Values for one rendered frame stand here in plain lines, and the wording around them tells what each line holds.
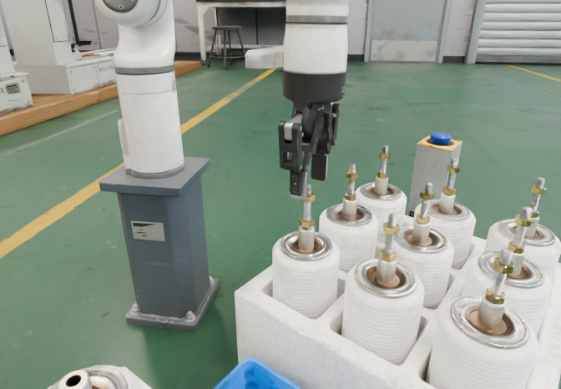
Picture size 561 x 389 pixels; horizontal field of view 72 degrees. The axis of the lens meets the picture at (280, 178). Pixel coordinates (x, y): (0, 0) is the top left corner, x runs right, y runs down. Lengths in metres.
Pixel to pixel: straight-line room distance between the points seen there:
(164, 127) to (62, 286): 0.49
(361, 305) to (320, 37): 0.31
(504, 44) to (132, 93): 5.39
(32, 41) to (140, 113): 2.39
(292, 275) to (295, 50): 0.29
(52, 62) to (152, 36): 2.30
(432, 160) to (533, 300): 0.37
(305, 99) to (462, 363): 0.32
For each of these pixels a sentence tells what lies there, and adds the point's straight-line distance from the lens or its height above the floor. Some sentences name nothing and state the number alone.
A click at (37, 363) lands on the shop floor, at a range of 0.85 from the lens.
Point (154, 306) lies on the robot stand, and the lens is 0.81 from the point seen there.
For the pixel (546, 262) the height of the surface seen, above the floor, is 0.23.
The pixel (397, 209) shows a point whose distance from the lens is 0.72.
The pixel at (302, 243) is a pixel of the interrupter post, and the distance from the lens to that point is 0.54.
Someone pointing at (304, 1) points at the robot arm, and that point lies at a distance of 0.44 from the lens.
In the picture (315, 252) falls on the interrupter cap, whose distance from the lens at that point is 0.54.
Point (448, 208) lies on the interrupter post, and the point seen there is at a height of 0.26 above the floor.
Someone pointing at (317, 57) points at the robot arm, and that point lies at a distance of 0.44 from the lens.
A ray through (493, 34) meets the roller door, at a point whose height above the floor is 0.35.
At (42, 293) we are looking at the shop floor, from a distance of 1.01.
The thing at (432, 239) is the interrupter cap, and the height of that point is 0.25.
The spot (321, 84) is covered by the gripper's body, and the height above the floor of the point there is 0.48.
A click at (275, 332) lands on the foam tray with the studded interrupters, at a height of 0.15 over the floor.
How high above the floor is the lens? 0.55
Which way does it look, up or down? 23 degrees down
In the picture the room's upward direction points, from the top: straight up
